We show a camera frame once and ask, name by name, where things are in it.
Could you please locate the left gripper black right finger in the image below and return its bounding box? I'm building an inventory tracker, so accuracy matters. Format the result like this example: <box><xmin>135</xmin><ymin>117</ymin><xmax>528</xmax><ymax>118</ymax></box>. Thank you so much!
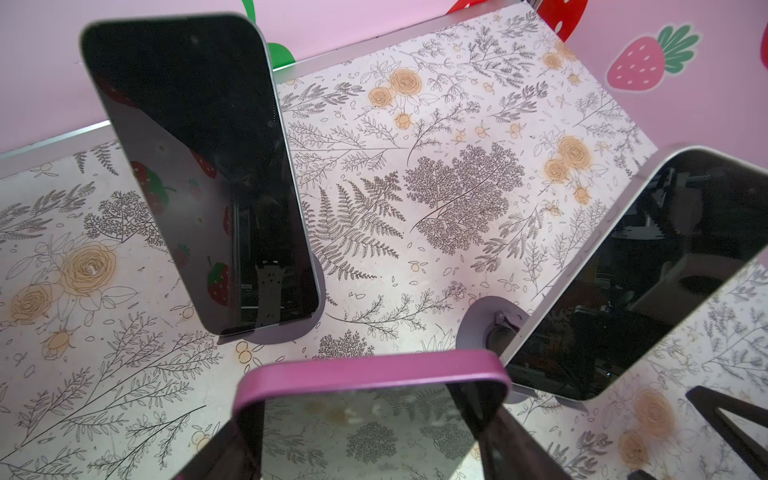
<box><xmin>447</xmin><ymin>383</ymin><xmax>569</xmax><ymax>480</ymax></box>

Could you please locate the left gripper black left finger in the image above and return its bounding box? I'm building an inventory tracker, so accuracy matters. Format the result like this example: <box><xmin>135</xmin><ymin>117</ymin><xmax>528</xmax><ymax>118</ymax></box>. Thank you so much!
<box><xmin>174</xmin><ymin>402</ymin><xmax>265</xmax><ymax>480</ymax></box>

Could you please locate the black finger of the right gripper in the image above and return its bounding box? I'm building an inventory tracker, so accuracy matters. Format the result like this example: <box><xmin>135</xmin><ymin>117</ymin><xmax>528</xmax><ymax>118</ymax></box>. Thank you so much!
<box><xmin>686</xmin><ymin>386</ymin><xmax>767</xmax><ymax>477</ymax></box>

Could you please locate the purple edged black phone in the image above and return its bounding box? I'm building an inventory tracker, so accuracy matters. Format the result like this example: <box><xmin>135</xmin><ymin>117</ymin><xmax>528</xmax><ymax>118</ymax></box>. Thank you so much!
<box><xmin>233</xmin><ymin>350</ymin><xmax>510</xmax><ymax>479</ymax></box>

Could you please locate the silver edged black phone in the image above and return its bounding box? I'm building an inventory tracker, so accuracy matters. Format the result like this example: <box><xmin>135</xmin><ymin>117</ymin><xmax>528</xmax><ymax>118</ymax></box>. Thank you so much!
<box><xmin>503</xmin><ymin>146</ymin><xmax>767</xmax><ymax>401</ymax></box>

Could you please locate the grey stand right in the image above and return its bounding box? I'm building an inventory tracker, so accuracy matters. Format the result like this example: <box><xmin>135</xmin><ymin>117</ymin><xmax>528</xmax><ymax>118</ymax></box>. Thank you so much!
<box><xmin>456</xmin><ymin>295</ymin><xmax>601</xmax><ymax>405</ymax></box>

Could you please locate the grey stand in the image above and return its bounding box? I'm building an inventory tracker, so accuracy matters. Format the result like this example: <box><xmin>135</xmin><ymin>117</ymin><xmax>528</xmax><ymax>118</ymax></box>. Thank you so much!
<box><xmin>218</xmin><ymin>251</ymin><xmax>328</xmax><ymax>346</ymax></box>
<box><xmin>456</xmin><ymin>295</ymin><xmax>601</xmax><ymax>405</ymax></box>

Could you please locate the grey stand far centre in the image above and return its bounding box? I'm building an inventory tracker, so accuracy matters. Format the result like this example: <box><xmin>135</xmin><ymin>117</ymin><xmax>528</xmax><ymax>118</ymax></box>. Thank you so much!
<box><xmin>218</xmin><ymin>251</ymin><xmax>328</xmax><ymax>346</ymax></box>

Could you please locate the green edged black phone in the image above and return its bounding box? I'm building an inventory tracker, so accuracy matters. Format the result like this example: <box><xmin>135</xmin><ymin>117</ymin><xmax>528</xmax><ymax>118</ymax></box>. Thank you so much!
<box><xmin>79</xmin><ymin>13</ymin><xmax>323</xmax><ymax>344</ymax></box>

